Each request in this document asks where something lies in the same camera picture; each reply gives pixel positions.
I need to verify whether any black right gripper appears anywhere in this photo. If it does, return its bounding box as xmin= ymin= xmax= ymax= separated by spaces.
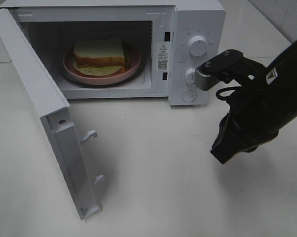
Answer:
xmin=210 ymin=59 xmax=279 ymax=164

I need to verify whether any round white door button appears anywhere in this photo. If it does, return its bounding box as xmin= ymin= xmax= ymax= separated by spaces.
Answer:
xmin=182 ymin=90 xmax=197 ymax=102

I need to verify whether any white microwave knob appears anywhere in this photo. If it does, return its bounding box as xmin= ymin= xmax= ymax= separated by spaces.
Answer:
xmin=185 ymin=68 xmax=195 ymax=85
xmin=188 ymin=35 xmax=208 ymax=57

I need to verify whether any pink round plate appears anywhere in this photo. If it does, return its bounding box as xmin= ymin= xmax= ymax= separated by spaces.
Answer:
xmin=62 ymin=46 xmax=142 ymax=86

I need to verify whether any white bread sandwich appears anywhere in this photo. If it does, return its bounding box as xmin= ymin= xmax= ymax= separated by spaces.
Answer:
xmin=73 ymin=39 xmax=130 ymax=77

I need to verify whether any white microwave door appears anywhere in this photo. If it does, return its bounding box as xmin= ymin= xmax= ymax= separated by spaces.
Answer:
xmin=0 ymin=9 xmax=101 ymax=219

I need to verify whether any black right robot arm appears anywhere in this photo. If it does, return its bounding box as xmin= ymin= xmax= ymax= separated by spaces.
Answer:
xmin=211 ymin=40 xmax=297 ymax=164

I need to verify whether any white adjacent table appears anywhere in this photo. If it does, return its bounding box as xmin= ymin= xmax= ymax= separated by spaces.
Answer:
xmin=219 ymin=0 xmax=297 ymax=58

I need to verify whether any white microwave oven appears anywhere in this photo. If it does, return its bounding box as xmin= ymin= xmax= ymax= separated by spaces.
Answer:
xmin=1 ymin=0 xmax=225 ymax=106

